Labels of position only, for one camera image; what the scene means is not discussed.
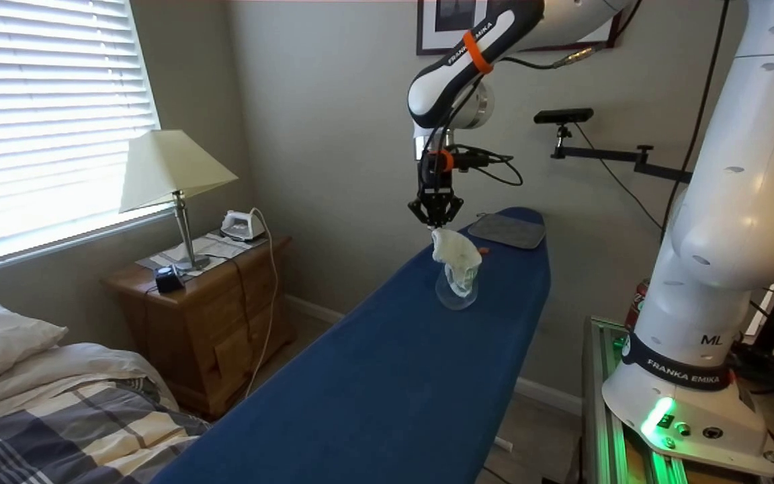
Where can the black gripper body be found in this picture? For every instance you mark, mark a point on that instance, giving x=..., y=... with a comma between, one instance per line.
x=437, y=177

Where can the small light blue towel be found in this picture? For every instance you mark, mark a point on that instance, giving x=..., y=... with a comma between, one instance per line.
x=458, y=256

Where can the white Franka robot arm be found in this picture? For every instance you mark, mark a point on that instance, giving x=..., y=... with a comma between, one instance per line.
x=737, y=215

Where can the grey quilted iron pad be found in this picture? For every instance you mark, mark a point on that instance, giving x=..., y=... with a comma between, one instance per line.
x=509, y=231

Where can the black framed picture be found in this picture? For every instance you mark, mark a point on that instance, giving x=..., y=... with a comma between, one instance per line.
x=446, y=28

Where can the blue covered ironing board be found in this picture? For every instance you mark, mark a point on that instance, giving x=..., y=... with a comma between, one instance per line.
x=388, y=384

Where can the white clothes iron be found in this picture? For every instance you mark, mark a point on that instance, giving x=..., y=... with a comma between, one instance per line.
x=244, y=223

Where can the light cloth on nightstand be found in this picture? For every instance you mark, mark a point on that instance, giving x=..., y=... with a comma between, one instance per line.
x=214, y=246

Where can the table lamp white shade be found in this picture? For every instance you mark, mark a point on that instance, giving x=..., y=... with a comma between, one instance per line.
x=173, y=164

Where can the wooden nightstand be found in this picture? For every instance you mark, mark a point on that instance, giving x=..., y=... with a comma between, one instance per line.
x=200, y=340

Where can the small black alarm clock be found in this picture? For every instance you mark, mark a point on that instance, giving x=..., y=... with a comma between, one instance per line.
x=171, y=281

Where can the white window blinds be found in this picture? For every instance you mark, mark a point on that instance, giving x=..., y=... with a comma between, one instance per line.
x=46, y=115

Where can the bed with plaid blanket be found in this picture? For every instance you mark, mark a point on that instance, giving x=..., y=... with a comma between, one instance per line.
x=67, y=419

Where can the white pillow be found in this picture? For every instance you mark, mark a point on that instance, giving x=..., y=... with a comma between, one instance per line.
x=1, y=337

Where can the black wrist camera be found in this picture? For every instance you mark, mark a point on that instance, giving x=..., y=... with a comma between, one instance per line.
x=471, y=158

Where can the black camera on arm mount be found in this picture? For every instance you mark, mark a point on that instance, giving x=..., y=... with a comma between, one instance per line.
x=626, y=157

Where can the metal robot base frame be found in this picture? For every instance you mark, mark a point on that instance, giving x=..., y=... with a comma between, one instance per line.
x=611, y=431

